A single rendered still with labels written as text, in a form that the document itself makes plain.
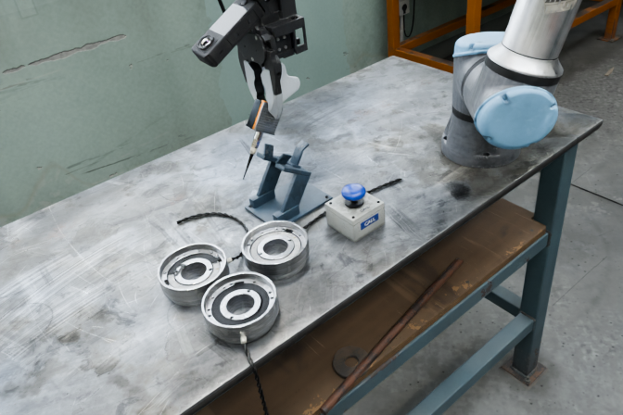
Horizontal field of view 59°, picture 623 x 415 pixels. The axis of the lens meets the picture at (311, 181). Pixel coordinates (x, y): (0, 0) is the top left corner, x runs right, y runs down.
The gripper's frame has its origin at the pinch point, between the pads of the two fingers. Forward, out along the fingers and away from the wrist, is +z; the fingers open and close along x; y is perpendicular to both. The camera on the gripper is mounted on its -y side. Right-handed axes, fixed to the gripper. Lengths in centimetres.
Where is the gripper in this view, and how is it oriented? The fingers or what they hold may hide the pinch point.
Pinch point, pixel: (266, 109)
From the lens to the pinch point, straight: 89.7
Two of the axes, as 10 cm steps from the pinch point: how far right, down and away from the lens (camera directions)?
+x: -6.4, -3.7, 6.8
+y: 7.6, -4.3, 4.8
